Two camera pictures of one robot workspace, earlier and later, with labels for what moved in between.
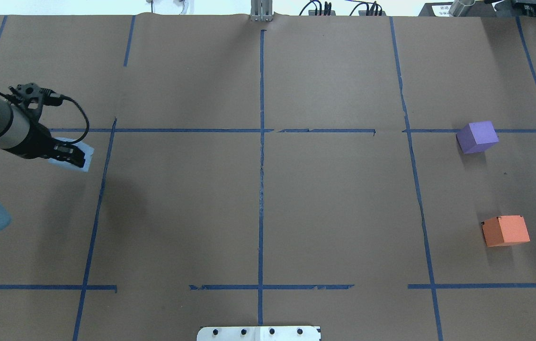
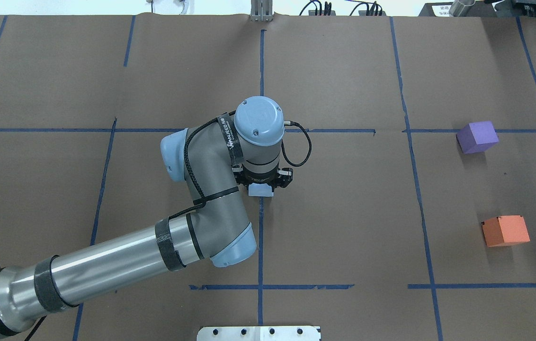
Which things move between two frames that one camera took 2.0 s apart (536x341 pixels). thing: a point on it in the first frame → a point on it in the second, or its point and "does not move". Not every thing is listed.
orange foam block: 502,230 does not move
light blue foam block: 88,152 → 260,190
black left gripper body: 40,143 → 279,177
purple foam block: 477,137 does not move
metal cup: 458,8 does not move
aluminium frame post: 261,10 does not move
